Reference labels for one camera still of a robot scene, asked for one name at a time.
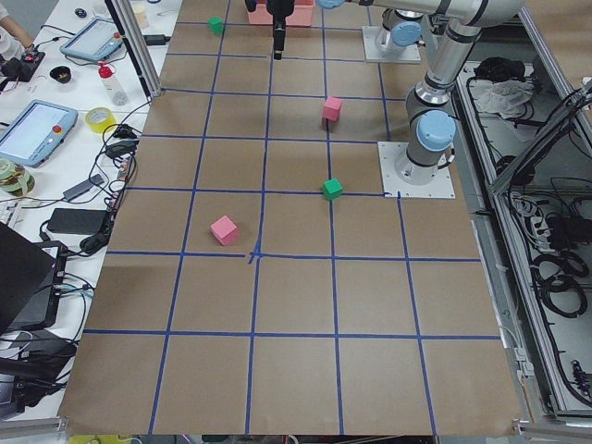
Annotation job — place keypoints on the near green cube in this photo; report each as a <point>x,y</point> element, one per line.
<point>332,189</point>

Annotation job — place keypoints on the pink plastic bin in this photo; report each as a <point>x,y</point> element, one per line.
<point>297,13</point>

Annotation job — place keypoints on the clear bottle red cap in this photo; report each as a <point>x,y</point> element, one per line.
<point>113,87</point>

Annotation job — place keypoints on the black power adapter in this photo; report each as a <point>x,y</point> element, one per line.
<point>76,221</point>

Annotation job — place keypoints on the far pink cube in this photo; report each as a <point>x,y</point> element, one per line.
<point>332,109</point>

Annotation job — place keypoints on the far green cube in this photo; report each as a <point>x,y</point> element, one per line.
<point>216,25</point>

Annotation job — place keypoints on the green cube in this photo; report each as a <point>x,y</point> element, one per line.
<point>216,25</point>
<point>332,189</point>

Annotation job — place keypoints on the yellow tape roll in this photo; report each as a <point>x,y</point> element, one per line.
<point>100,119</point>

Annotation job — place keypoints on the blue teach pendant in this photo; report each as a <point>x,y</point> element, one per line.
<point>96,41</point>
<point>36,132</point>

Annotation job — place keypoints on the near pink cube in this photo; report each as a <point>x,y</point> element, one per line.
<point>225,230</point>

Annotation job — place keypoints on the upper blue teach pendant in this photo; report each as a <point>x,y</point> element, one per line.
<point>96,41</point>

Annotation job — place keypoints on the black laptop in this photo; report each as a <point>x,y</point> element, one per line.
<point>30,275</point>

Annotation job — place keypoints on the black bowl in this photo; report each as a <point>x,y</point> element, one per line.
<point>61,74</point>

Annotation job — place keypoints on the pink cube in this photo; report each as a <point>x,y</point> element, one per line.
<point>225,230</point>
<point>332,109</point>

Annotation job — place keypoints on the white cloth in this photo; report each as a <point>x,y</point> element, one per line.
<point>507,99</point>

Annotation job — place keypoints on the lower blue teach pendant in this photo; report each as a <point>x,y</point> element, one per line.
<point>36,132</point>

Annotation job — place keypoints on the aluminium frame post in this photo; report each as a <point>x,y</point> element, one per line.
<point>121,13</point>

